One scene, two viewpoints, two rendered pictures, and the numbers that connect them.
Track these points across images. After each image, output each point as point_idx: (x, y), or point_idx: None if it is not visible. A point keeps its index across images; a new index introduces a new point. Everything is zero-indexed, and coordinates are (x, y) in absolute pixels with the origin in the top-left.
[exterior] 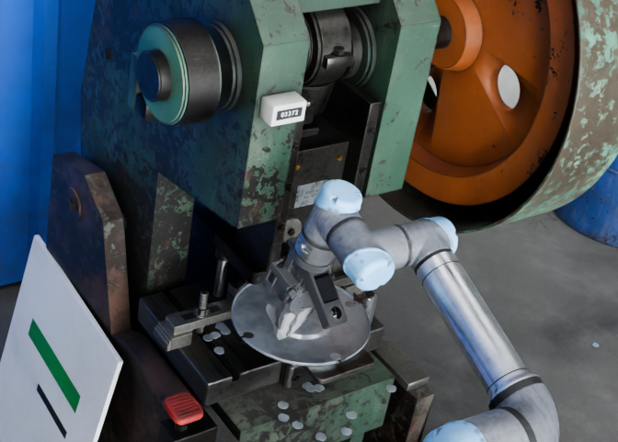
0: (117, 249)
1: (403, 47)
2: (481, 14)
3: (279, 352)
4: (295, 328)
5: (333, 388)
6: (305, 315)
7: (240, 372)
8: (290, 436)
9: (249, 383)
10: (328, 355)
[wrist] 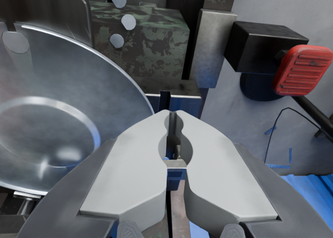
0: (179, 233)
1: None
2: None
3: (123, 96)
4: (146, 124)
5: None
6: (112, 165)
7: (157, 97)
8: (114, 12)
9: (143, 83)
10: (30, 52)
